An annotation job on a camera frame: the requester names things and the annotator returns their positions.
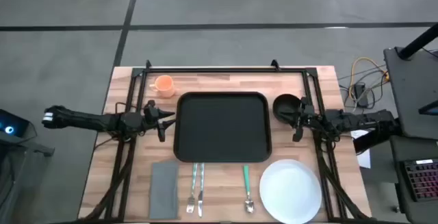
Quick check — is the black bowl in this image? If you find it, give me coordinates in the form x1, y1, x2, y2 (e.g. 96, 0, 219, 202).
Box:
272, 93, 302, 125

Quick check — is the grey metal stand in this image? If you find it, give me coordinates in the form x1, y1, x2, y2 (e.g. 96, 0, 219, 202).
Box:
0, 127, 55, 224

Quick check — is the black device with blue edge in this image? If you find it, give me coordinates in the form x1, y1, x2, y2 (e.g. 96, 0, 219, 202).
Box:
417, 100, 438, 117

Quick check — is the dark grey desk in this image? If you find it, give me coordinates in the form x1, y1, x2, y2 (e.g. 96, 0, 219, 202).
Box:
389, 134, 438, 224

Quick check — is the fork with teal patterned handle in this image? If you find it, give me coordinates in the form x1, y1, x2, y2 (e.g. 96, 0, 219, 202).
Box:
185, 162, 198, 214

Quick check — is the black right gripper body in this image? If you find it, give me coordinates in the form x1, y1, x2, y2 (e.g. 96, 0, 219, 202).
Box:
292, 96, 318, 142

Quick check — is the black computer with blue light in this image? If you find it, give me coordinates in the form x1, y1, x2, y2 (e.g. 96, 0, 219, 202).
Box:
0, 109, 30, 138

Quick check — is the white round plate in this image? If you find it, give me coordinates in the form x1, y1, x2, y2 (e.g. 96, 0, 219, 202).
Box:
259, 158, 323, 224

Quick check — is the keyboard with red backlight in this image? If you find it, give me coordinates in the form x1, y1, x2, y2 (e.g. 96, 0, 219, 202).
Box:
399, 158, 438, 203

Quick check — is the black diagonal support bar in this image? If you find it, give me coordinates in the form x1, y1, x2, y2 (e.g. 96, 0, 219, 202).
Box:
353, 127, 394, 153

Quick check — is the black desk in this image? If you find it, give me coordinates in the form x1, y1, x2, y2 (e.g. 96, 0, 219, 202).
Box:
383, 47, 438, 141

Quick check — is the yellow cable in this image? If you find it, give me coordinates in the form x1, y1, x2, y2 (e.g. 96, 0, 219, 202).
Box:
348, 56, 391, 101

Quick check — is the grey cable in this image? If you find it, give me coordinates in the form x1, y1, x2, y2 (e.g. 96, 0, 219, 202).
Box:
338, 65, 389, 111

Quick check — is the black plastic tray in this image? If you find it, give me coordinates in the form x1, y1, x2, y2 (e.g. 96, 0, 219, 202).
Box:
173, 91, 273, 164

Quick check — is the orange cup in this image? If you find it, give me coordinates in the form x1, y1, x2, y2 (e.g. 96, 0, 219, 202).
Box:
149, 75, 177, 99

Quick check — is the grey cloth napkin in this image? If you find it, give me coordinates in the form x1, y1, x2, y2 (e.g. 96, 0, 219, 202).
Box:
149, 161, 180, 220

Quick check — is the black power adapter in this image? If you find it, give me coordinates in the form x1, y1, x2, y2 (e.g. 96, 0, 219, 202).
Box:
353, 82, 370, 108

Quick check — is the black pole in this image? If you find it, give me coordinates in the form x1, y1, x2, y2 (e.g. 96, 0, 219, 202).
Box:
396, 23, 438, 60

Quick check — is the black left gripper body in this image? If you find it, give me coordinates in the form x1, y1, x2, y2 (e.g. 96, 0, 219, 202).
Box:
142, 99, 168, 143

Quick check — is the white paper sheet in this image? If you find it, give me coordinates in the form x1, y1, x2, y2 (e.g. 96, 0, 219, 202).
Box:
350, 129, 372, 169

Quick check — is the knife with teal patterned handle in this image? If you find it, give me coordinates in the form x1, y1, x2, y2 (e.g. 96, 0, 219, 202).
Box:
197, 162, 205, 219

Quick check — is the black metal table frame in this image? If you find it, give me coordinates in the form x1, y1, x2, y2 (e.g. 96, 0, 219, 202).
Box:
80, 59, 372, 223

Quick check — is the spoon with green handle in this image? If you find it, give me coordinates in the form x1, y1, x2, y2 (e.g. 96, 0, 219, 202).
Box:
243, 164, 255, 214

